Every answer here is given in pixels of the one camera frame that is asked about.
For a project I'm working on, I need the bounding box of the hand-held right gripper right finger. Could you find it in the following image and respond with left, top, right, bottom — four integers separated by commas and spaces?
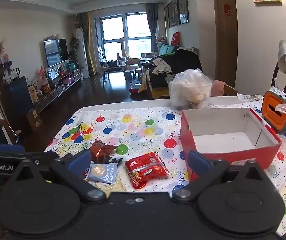
172, 150, 271, 203

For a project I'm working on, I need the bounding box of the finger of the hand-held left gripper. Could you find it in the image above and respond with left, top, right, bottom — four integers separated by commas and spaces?
0, 142, 25, 154
24, 151, 60, 166

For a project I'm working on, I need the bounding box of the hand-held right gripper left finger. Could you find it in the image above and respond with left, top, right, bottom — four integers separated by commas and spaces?
4, 150, 107, 204

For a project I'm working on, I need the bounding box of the brown snack packet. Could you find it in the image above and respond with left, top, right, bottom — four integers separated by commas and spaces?
89, 139, 123, 166

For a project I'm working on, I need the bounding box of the light blue cookie packet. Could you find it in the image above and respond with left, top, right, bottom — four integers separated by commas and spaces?
85, 161, 118, 185

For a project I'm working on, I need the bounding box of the cream star-print packet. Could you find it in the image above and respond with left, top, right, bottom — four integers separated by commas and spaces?
90, 175, 127, 193

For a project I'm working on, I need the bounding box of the red cardboard box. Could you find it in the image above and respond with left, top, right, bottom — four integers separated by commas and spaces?
180, 107, 283, 182

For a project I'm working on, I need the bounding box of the red snack packet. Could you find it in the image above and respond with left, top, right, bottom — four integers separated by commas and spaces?
125, 151, 170, 189

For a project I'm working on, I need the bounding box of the clear bag of snacks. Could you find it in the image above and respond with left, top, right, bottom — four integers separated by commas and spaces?
172, 68, 212, 105

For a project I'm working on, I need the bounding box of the brown paper bag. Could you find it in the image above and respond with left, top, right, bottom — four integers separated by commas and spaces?
26, 109, 42, 130

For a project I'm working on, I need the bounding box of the dark cabinet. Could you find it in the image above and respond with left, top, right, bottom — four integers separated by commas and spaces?
0, 66, 35, 130

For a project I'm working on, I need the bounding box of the clear plastic container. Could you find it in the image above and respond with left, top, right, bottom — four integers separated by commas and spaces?
167, 74, 213, 112

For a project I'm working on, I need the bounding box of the balloon printed tablecloth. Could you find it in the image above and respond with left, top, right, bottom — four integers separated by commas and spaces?
44, 99, 286, 238

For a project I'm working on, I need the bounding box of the grey television cabinet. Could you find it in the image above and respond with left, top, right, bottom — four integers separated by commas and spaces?
30, 67, 85, 113

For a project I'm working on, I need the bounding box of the pink cloth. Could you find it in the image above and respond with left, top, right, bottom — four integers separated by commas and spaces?
211, 80, 225, 97

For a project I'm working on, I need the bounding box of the wooden dining chair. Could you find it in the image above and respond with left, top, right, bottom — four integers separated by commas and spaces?
212, 79, 238, 97

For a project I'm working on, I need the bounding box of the white printed flat packet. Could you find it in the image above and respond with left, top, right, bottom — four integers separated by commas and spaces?
237, 93, 263, 102

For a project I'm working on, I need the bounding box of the pink flower bouquet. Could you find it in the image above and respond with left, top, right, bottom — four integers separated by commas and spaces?
38, 66, 50, 85

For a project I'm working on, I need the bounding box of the orange and green tissue box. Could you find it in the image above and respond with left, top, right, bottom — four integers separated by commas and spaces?
261, 90, 286, 133

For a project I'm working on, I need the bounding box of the red floor toy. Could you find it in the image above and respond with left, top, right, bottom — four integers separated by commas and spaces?
129, 79, 143, 93

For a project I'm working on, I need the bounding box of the wooden coffee table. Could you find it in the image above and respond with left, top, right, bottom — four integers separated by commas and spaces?
100, 62, 128, 84

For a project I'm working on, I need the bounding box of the beige garment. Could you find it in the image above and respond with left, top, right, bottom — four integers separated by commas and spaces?
152, 58, 172, 75

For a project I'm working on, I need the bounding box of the black jacket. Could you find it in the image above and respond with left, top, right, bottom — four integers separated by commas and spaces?
158, 49, 202, 80

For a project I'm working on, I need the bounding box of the flat screen television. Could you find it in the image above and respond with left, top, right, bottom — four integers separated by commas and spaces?
44, 38, 68, 68

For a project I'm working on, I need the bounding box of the white patterned paper packet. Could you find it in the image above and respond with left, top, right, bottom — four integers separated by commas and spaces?
268, 86, 286, 95

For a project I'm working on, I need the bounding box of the white standing air conditioner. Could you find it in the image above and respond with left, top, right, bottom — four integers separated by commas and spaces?
75, 28, 90, 77

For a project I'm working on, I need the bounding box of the green potted plant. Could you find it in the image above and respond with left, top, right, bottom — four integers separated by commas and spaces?
69, 35, 80, 63

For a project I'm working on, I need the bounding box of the wooden giraffe chair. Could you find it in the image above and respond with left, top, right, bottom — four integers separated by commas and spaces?
119, 37, 141, 67

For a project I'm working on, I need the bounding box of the teal sofa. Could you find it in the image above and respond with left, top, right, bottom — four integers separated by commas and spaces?
158, 43, 178, 55

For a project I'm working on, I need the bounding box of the yellow and grey curtain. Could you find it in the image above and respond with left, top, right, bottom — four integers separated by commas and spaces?
79, 12, 97, 75

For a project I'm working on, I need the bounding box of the wooden door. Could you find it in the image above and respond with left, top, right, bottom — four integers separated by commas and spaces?
211, 0, 238, 87

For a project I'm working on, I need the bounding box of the red bag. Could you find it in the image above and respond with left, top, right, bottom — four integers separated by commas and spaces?
170, 31, 181, 46

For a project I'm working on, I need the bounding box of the large window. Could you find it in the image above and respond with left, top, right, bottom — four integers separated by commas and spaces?
95, 11, 152, 67

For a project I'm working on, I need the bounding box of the small dark framed picture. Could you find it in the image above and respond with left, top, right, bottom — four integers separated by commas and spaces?
164, 5, 170, 29

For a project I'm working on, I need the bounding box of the medium dark framed picture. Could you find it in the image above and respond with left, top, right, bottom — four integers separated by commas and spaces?
168, 0, 180, 27

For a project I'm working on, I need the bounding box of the large dark framed picture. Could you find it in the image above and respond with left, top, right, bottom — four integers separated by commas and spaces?
177, 0, 190, 25

